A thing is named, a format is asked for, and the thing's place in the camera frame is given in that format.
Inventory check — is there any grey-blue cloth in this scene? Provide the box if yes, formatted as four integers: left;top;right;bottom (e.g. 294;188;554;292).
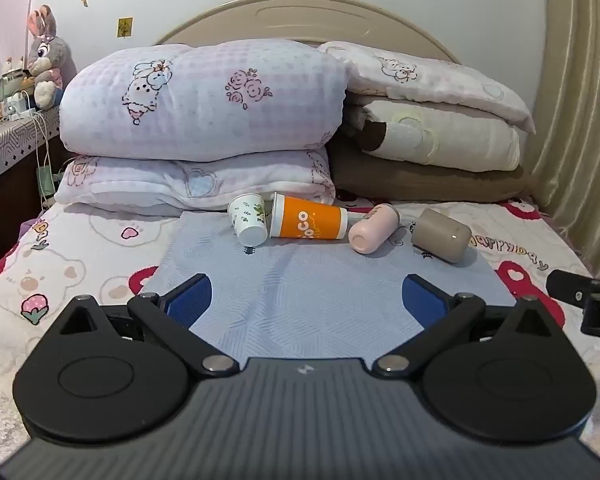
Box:
142;210;518;361

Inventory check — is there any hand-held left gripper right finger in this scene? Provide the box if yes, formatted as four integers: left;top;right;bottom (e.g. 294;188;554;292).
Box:
371;274;566;377

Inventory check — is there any orange paper cup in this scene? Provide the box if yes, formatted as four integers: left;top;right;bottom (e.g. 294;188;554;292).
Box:
269;191;349;241

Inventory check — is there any pink printed pillow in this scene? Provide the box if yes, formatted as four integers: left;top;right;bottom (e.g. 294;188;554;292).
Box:
317;41;536;134

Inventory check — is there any lower pink checked pillow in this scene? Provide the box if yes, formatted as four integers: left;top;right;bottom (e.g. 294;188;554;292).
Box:
55;147;336;216

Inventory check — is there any cream and brown pillow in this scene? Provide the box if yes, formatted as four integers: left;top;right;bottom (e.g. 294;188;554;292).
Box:
345;97;523;171

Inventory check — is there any large pink checked quilt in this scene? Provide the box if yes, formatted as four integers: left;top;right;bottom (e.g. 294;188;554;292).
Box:
59;40;351;162

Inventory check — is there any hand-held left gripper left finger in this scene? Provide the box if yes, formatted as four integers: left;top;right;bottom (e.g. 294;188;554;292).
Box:
45;274;241;376

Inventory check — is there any white charging cable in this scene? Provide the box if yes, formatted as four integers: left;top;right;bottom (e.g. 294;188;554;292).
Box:
22;90;52;211

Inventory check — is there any grey plush rabbit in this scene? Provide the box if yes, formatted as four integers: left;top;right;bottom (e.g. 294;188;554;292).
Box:
26;5;73;110

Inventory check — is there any small box on nightstand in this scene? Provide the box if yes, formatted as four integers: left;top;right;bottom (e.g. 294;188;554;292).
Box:
0;69;32;98

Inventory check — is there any beige headboard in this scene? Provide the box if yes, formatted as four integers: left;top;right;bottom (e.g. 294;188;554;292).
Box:
152;0;463;67

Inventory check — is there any beige curtain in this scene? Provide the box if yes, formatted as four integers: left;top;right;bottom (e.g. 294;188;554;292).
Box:
522;0;600;281

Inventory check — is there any nightstand with patterned cloth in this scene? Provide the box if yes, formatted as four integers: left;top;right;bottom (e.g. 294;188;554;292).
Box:
0;105;63;263

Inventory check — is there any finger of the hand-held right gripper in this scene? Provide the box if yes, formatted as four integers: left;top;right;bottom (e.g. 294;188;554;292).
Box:
546;269;600;306

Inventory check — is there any pink cup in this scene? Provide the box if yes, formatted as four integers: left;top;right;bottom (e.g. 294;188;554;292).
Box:
348;203;401;254

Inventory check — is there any green face mask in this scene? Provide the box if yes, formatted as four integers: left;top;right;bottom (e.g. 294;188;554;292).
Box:
35;162;64;202

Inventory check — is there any taupe cup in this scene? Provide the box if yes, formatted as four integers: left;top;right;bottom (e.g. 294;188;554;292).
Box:
411;208;473;264

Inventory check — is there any white floral paper cup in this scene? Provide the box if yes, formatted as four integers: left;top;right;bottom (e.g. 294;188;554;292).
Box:
227;192;271;247

